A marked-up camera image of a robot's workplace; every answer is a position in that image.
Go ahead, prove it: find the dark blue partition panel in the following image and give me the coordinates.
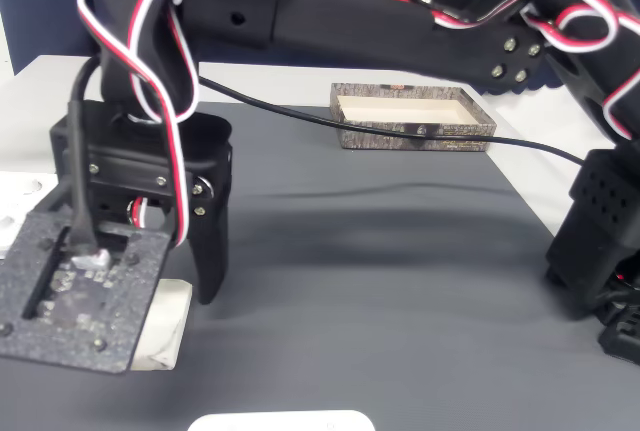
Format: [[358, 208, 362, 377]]
[[0, 0, 640, 97]]

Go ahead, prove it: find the white rounded flat device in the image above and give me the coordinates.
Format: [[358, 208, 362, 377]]
[[187, 409, 376, 431]]

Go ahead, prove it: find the patterned cardboard box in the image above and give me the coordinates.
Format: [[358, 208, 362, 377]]
[[329, 82, 498, 153]]

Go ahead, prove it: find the white block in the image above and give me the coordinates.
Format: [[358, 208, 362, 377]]
[[132, 278, 194, 372]]

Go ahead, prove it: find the thick black camera cable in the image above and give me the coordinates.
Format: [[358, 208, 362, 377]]
[[67, 55, 590, 272]]

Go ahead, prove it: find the red white servo cable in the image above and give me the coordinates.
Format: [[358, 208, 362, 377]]
[[76, 0, 640, 252]]

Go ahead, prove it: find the black gripper camera mount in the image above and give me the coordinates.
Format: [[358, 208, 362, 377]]
[[0, 185, 174, 377]]

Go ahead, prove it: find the white tray with round dimples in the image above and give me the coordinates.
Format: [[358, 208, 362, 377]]
[[0, 170, 61, 258]]

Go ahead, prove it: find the grey table mat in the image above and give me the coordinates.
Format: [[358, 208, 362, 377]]
[[0, 97, 640, 431]]

